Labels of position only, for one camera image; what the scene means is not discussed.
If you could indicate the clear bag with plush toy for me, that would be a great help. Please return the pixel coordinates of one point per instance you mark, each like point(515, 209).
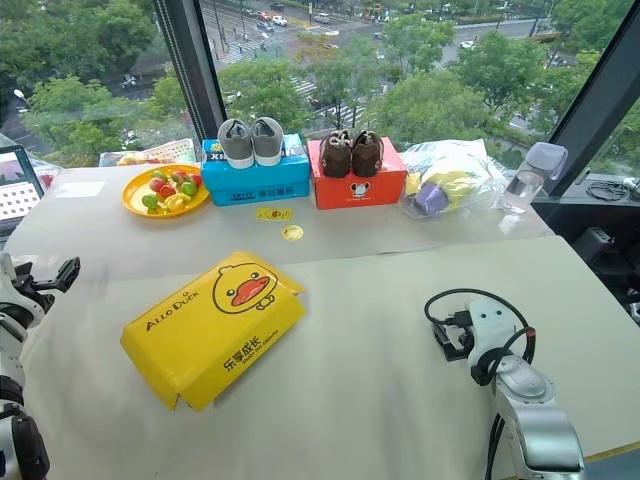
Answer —
point(450, 185)

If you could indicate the yellow toy banana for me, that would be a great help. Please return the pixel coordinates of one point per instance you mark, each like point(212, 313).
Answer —
point(176, 202)

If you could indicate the yellow round duck sticker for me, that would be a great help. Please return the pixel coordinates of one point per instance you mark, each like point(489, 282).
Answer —
point(292, 232)

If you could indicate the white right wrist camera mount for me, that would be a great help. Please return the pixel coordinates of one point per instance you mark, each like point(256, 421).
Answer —
point(492, 325)

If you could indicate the red toy fruit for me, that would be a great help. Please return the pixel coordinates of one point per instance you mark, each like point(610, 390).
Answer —
point(179, 176)

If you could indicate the dark window frame post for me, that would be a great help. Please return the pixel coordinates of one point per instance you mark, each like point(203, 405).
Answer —
point(190, 65)
point(595, 85)

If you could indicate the white perforated basket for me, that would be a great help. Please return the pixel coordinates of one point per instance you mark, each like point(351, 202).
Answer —
point(172, 150)

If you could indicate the red shoe box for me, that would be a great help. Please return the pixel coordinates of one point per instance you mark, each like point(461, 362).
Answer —
point(360, 192)

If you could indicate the clear bag of toy fruit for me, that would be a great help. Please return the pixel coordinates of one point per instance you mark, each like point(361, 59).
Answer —
point(125, 159)

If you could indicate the green toy fruit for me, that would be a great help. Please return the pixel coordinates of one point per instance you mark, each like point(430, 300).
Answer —
point(187, 188)
point(149, 200)

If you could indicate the blue shoe box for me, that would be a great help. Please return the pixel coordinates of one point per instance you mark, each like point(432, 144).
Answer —
point(260, 180)

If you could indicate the white paper sheet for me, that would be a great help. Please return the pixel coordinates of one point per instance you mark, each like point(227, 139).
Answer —
point(80, 190)

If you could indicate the clear bottle with purple lid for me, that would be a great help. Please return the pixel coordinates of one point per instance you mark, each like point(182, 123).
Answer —
point(525, 182)

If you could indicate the grey shoe with white sole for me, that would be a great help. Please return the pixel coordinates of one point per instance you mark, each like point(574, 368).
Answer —
point(268, 142)
point(236, 145)

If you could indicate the yellow round plate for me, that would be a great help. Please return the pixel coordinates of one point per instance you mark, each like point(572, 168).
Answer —
point(135, 200)

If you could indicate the black equipment beside table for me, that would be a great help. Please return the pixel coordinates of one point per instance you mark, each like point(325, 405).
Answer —
point(610, 270)

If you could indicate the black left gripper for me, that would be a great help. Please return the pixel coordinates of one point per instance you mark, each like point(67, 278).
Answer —
point(35, 287)

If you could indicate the yellow duck shoe box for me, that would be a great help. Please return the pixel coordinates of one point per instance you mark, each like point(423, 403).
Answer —
point(200, 345)

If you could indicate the yellow rectangular duck card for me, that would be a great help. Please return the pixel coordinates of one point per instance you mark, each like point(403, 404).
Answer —
point(274, 215)

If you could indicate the brown shoe with laces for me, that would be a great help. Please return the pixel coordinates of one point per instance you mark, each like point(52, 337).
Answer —
point(334, 157)
point(368, 155)

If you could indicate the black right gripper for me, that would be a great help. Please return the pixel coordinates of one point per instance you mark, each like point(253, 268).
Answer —
point(462, 330)

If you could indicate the red toy apple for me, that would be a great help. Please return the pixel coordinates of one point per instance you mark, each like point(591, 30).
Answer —
point(168, 192)
point(156, 184)

